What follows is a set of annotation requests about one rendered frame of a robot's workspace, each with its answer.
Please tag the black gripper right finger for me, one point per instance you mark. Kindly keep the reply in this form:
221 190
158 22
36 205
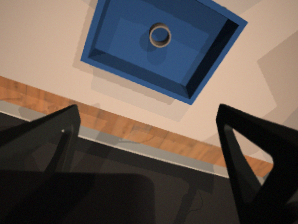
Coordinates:
256 203

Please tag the grey metal bushing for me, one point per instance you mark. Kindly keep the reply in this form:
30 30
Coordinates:
163 43

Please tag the blue open box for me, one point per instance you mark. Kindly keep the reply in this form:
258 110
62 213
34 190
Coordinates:
118 42

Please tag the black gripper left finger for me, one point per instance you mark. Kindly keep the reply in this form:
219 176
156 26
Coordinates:
18 142

